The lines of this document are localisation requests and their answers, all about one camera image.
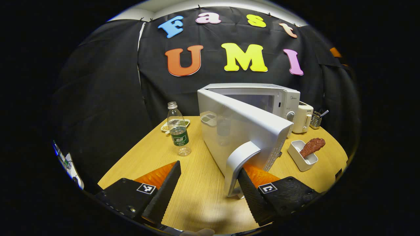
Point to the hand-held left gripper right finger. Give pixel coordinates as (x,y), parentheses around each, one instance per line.
(254,200)

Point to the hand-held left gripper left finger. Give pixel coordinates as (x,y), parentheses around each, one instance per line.
(164,193)

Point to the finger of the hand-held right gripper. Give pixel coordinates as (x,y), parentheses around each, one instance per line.
(335,52)

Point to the white microwave oven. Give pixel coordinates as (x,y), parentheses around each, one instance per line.
(242,131)

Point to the brown fried chicken leg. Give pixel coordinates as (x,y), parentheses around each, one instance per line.
(313,146)

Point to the clear plastic water bottle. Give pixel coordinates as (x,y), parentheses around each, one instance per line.
(178,134)

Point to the metal utensil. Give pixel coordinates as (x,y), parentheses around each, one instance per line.
(324,113)

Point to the white rectangular dish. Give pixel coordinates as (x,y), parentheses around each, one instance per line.
(297,154)

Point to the white divided snack dish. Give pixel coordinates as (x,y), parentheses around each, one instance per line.
(165,127)

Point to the white toaster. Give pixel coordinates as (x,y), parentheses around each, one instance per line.
(300,119)

